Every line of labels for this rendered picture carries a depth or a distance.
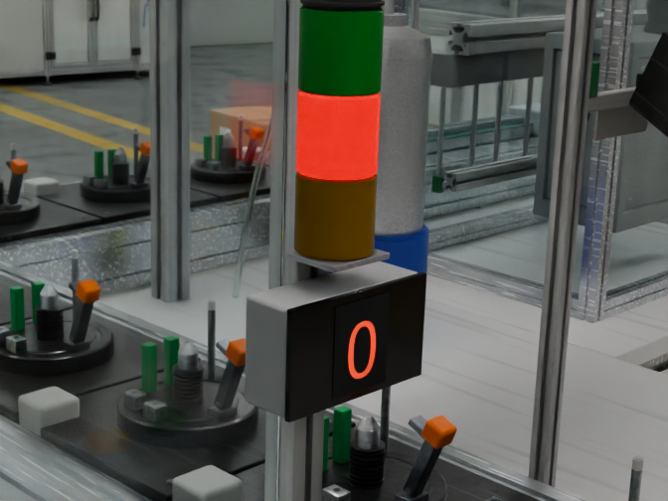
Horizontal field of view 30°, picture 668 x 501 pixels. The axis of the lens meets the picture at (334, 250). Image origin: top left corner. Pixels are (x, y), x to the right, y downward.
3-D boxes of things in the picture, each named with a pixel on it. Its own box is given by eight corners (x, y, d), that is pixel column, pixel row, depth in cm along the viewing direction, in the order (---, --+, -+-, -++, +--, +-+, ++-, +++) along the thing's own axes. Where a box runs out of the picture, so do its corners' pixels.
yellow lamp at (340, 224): (390, 251, 78) (394, 175, 76) (334, 265, 74) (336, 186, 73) (333, 236, 81) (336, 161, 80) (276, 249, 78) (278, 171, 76)
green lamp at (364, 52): (398, 91, 75) (402, 9, 74) (339, 98, 72) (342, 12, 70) (338, 82, 78) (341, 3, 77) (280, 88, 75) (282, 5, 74)
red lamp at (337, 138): (394, 173, 76) (398, 93, 75) (337, 184, 73) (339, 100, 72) (336, 160, 80) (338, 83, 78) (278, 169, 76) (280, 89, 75)
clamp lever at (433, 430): (427, 495, 104) (459, 427, 100) (412, 503, 102) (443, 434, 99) (399, 467, 106) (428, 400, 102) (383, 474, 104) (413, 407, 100)
